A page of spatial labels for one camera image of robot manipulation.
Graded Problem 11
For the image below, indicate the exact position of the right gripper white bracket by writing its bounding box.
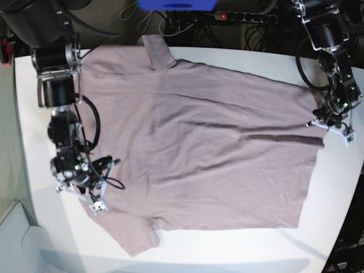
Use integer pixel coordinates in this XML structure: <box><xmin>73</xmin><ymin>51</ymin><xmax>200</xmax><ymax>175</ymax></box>
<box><xmin>55</xmin><ymin>158</ymin><xmax>121</xmax><ymax>215</ymax></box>

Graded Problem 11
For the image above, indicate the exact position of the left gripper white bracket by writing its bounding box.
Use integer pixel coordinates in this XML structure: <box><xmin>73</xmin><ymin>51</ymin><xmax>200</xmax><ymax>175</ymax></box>
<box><xmin>305</xmin><ymin>113</ymin><xmax>357</xmax><ymax>147</ymax></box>

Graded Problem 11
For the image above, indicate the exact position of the mauve pink t-shirt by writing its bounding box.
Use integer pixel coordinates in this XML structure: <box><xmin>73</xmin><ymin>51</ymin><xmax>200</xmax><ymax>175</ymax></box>
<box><xmin>81</xmin><ymin>35</ymin><xmax>325</xmax><ymax>256</ymax></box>

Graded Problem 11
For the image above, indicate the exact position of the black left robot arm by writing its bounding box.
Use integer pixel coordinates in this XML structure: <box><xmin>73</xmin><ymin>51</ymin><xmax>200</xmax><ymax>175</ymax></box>
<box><xmin>292</xmin><ymin>1</ymin><xmax>363</xmax><ymax>145</ymax></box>

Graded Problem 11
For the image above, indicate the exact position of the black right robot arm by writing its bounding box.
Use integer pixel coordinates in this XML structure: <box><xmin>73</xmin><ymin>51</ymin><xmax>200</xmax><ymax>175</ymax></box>
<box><xmin>1</xmin><ymin>1</ymin><xmax>123</xmax><ymax>214</ymax></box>

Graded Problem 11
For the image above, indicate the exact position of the red black clamp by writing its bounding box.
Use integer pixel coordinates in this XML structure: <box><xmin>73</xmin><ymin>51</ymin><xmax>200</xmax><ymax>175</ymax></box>
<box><xmin>1</xmin><ymin>36</ymin><xmax>15</xmax><ymax>66</ymax></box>

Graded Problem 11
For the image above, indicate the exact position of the blue box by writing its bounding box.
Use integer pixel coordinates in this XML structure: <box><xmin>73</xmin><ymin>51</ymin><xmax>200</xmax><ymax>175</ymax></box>
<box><xmin>137</xmin><ymin>0</ymin><xmax>218</xmax><ymax>11</ymax></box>

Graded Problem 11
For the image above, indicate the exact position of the white power strip red switch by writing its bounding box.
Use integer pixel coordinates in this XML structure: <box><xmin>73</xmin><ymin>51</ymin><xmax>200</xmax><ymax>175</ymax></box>
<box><xmin>213</xmin><ymin>11</ymin><xmax>278</xmax><ymax>25</ymax></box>

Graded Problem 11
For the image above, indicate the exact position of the white looped cable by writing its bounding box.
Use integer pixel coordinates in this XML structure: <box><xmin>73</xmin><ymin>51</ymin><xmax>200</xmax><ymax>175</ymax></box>
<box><xmin>119</xmin><ymin>0</ymin><xmax>156</xmax><ymax>34</ymax></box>

